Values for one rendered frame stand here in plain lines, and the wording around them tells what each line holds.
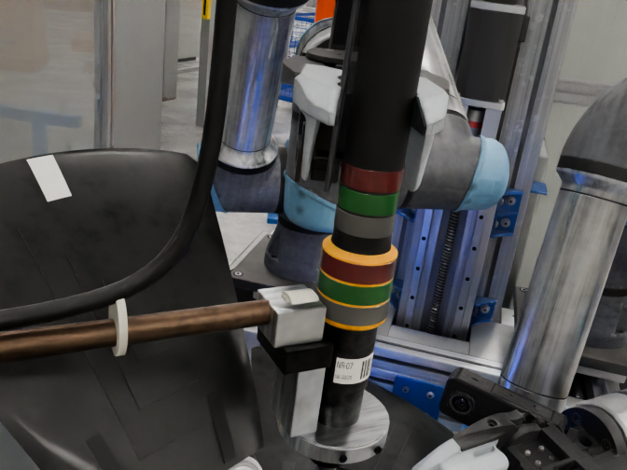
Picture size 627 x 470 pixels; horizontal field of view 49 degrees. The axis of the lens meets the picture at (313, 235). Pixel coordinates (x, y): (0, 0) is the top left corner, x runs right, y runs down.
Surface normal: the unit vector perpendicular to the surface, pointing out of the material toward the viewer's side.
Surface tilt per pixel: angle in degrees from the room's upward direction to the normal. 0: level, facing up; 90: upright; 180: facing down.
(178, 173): 34
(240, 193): 113
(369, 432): 0
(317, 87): 42
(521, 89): 90
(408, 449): 15
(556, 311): 73
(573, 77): 90
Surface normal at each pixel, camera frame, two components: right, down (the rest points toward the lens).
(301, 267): -0.04, 0.07
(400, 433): 0.33, -0.91
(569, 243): -0.57, -0.06
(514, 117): -0.25, 0.34
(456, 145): 0.22, -0.57
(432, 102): 0.67, -0.51
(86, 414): 0.32, -0.30
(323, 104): -0.48, -0.62
